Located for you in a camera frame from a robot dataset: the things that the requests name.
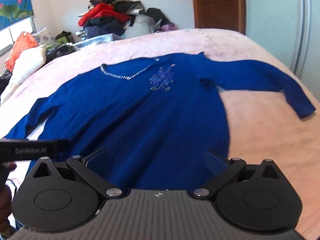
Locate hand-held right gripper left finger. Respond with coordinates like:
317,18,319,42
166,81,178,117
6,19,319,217
32,147,123,200

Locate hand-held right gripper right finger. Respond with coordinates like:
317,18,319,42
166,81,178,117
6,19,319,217
192,150,284,201

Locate blue beaded sweater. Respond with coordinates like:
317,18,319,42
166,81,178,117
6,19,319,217
4,51,316,193

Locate pile of clothes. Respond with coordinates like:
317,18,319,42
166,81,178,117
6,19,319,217
78,0,145,37

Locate person's left hand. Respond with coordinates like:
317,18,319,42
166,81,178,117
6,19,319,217
0,162,17,230

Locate dark patterned cloth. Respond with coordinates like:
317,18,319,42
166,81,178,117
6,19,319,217
0,69,13,98

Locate dark furry cloth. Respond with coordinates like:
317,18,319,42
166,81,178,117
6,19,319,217
46,43,77,60

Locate orange plastic bag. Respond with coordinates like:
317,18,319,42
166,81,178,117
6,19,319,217
5,31,39,72

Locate grey floral pillow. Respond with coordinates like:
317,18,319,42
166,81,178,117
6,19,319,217
32,27,57,47

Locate green and black box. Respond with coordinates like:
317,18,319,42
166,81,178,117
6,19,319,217
55,31,75,44

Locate window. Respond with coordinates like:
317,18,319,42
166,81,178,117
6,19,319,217
0,17,36,55

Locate light blue quilt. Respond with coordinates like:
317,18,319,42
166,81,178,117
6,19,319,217
72,32,125,52

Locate clear plastic bag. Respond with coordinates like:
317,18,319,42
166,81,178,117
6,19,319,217
125,14,156,40

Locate purple bag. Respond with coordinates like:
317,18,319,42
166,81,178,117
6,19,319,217
156,23,178,33

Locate black bag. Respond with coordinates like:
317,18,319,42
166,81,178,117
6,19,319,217
146,7,171,28

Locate pale sliding wardrobe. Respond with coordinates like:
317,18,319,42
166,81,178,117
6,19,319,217
245,0,320,85

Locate brown wooden door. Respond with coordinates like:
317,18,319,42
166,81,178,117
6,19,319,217
191,0,247,34

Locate lotus wall poster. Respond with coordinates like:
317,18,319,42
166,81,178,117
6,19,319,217
0,0,34,30

